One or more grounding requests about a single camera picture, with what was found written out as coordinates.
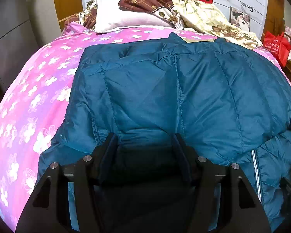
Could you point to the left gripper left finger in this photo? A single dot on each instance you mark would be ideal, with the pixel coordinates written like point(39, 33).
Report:
point(47, 209)

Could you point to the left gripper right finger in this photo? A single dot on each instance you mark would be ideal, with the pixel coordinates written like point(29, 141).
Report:
point(238, 206)

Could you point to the blue puffer jacket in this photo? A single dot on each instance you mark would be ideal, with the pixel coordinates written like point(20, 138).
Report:
point(229, 103)

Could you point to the pink floral bed sheet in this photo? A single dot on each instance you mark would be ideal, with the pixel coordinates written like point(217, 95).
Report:
point(35, 105)

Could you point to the red shopping bag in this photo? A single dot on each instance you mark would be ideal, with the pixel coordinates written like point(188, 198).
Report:
point(278, 46)

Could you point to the grey refrigerator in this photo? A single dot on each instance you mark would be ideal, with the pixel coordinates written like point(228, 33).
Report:
point(17, 41)

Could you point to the framed wedding photo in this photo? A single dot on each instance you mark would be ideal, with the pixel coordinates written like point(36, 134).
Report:
point(239, 19)

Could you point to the cream floral quilt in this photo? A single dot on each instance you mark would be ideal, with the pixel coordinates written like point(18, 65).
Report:
point(200, 16)

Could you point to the white pillow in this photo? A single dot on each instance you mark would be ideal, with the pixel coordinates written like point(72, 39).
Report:
point(110, 17)

